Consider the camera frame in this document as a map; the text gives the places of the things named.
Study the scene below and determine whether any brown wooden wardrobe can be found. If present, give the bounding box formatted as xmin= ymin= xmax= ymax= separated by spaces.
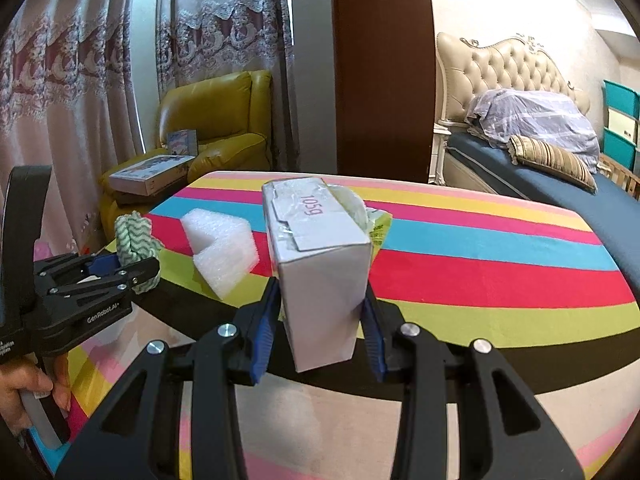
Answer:
xmin=330 ymin=0 xmax=436 ymax=183

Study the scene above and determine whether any angled white foam piece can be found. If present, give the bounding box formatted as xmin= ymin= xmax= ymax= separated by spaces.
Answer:
xmin=180 ymin=208 xmax=259 ymax=302

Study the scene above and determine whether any wooden bed rail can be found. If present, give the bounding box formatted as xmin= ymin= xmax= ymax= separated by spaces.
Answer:
xmin=597 ymin=152 xmax=640 ymax=196

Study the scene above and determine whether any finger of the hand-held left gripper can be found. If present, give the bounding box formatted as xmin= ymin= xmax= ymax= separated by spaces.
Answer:
xmin=47 ymin=257 xmax=161 ymax=311
xmin=34 ymin=254 xmax=121 ymax=286

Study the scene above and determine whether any yellow leather armchair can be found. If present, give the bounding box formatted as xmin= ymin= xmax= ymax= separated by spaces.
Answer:
xmin=98 ymin=70 xmax=273 ymax=233

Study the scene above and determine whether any brown flat box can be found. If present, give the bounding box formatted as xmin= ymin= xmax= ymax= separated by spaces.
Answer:
xmin=114 ymin=180 xmax=186 ymax=206

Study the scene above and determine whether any flat printed cardboard box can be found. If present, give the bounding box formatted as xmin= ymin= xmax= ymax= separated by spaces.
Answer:
xmin=108 ymin=155 xmax=197 ymax=197

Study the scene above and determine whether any person's left hand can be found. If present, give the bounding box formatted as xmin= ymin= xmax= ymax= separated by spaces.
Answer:
xmin=0 ymin=354 xmax=71 ymax=433

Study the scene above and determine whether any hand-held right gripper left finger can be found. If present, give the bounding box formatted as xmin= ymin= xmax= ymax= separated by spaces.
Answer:
xmin=55 ymin=276 xmax=281 ymax=480

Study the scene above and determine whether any yellow green snack packet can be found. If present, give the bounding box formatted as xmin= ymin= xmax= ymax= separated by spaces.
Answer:
xmin=335 ymin=185 xmax=394 ymax=261

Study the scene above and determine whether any lace patterned curtain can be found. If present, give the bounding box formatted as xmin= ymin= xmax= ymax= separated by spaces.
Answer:
xmin=155 ymin=0 xmax=301 ymax=171
xmin=0 ymin=0 xmax=138 ymax=256

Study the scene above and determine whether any tufted beige headboard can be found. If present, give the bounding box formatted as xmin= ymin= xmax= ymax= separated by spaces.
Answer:
xmin=436 ymin=31 xmax=591 ymax=131

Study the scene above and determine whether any green white zigzag cloth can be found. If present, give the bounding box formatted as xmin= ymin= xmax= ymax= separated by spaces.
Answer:
xmin=114 ymin=211 xmax=165 ymax=296

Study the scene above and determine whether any striped brown pillow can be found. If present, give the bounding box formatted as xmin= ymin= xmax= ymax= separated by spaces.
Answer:
xmin=506 ymin=135 xmax=598 ymax=194

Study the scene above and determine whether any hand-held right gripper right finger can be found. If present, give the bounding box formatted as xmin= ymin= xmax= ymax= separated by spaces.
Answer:
xmin=361 ymin=294 xmax=586 ymax=480

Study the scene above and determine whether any stack of teal storage bins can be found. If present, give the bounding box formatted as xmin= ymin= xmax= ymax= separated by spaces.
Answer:
xmin=602 ymin=79 xmax=640 ymax=173

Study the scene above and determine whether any bed with blue sheet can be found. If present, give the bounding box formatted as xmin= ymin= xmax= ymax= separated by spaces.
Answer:
xmin=447 ymin=130 xmax=640 ymax=301

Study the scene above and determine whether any plain white carton box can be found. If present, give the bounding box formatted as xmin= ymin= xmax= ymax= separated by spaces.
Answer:
xmin=261 ymin=176 xmax=373 ymax=373

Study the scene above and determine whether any grey blue quilt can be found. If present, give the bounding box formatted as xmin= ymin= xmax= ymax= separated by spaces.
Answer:
xmin=465 ymin=88 xmax=601 ymax=173

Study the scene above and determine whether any small blue printed box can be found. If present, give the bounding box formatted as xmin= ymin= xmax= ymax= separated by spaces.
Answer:
xmin=166 ymin=129 xmax=199 ymax=157

